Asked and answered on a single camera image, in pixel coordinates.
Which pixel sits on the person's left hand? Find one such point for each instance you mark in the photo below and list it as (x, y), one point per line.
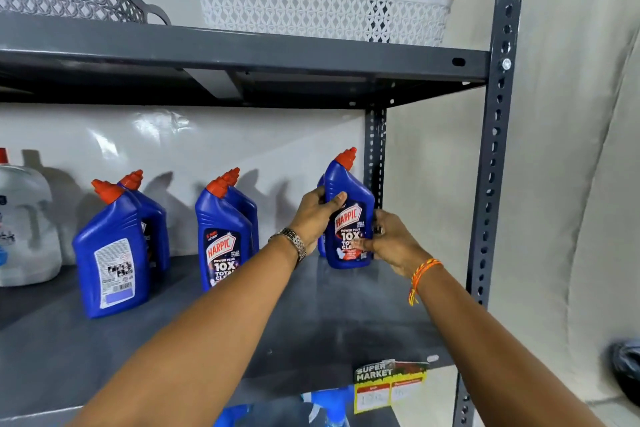
(312, 221)

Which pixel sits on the person's right hand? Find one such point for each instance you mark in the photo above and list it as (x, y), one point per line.
(400, 246)

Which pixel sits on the person's right thumb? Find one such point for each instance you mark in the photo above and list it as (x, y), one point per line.
(365, 245)

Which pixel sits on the person's left thumb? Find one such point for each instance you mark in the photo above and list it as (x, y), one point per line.
(337, 203)

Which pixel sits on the blue toilet cleaner bottle red cap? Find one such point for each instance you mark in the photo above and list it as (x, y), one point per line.
(248, 211)
(350, 181)
(156, 226)
(220, 236)
(110, 241)
(320, 244)

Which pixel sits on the person's left forearm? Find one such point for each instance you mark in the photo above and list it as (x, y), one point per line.
(200, 341)

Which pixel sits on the person's right forearm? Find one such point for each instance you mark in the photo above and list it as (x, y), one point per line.
(490, 356)

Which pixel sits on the silver metal wristwatch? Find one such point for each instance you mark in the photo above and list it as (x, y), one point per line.
(294, 241)

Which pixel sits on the yellow green shelf price tag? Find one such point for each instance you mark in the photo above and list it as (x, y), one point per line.
(385, 381)

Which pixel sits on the grey metal shelving rack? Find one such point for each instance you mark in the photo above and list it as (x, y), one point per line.
(250, 49)

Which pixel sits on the white lattice plastic basket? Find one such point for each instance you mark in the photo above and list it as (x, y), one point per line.
(320, 9)

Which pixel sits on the black plastic bag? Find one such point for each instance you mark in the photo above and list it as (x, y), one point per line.
(627, 366)

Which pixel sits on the white plastic jug red cap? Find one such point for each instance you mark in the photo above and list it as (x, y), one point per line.
(25, 221)

